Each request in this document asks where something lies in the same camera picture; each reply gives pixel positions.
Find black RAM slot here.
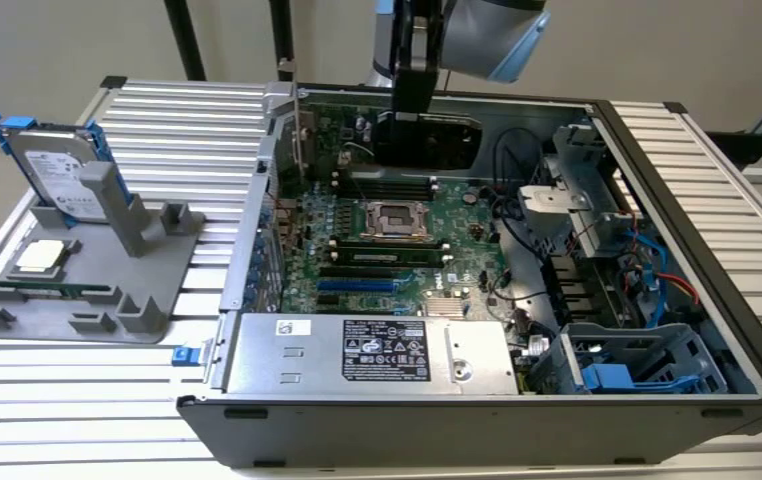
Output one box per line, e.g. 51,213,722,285
327,236,452,247
332,172,439,183
334,181,440,193
328,246,454,258
328,241,452,253
335,186,440,199
334,177,439,188

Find black stand pole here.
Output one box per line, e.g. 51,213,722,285
164,0,210,82
268,0,299,84

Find CPU socket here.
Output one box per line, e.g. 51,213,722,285
360,199,436,242

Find green motherboard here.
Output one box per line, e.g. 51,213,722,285
272,172,535,346

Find RAM stick with white label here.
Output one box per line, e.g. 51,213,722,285
330,251,454,266

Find silver metal drive cage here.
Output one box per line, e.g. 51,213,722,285
518,123,650,260

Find long black expansion slot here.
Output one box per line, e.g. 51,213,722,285
318,266,415,281

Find blue expansion slot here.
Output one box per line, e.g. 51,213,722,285
316,280,400,297

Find silver finned heatsink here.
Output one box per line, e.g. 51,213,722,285
424,298,475,317

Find silver power supply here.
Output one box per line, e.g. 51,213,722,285
222,312,523,397

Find hard disk in blue carrier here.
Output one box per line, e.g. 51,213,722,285
0,112,147,230

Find blue-grey disk bay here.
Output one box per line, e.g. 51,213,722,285
527,321,734,397

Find blue case latch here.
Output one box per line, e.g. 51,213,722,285
171,343,204,367

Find green RAM stick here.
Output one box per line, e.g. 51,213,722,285
0,280,115,300

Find blue disk carrier clip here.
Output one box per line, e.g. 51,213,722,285
578,362,637,394

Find silver CPU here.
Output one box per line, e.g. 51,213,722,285
11,239,79,274

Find open black PC case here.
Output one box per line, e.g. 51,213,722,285
176,82,762,469

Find grey parts rack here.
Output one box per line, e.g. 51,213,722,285
0,160,207,345

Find blue SATA wire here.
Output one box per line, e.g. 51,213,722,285
619,227,674,321

